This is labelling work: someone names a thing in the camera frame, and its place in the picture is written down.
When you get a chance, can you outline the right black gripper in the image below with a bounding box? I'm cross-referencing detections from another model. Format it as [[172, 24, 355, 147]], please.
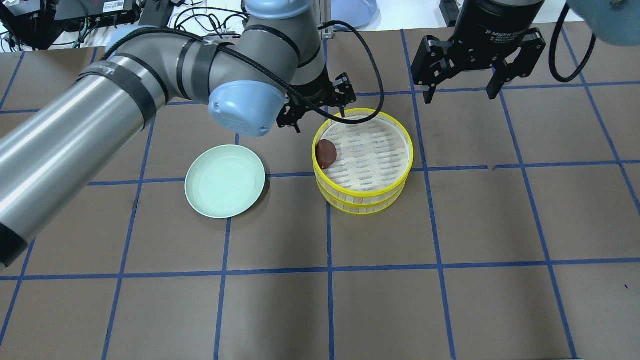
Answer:
[[411, 0, 547, 104]]

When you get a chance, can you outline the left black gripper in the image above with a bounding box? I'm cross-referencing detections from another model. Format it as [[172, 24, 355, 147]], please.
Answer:
[[276, 73, 357, 134]]

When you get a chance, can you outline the brown bun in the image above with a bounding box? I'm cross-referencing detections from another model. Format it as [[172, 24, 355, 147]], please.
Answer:
[[315, 139, 338, 170]]

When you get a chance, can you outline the yellow steamer layer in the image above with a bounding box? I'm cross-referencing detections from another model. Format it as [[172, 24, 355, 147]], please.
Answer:
[[316, 180, 405, 215], [311, 108, 415, 200]]

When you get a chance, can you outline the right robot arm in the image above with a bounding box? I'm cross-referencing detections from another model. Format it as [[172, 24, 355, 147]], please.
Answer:
[[411, 0, 640, 104]]

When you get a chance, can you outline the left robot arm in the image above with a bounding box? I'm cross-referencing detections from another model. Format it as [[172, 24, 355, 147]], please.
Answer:
[[0, 0, 356, 268]]

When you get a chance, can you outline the blue plate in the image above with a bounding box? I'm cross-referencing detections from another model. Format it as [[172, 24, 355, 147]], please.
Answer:
[[331, 0, 378, 29]]

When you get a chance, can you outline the light green plate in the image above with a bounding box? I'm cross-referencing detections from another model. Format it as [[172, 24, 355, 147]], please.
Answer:
[[184, 145, 266, 219]]

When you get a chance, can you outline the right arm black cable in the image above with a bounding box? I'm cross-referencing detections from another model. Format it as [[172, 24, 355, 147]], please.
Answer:
[[548, 2, 597, 84]]

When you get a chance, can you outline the aluminium frame post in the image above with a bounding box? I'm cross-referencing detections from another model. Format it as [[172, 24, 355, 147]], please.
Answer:
[[314, 0, 334, 40]]

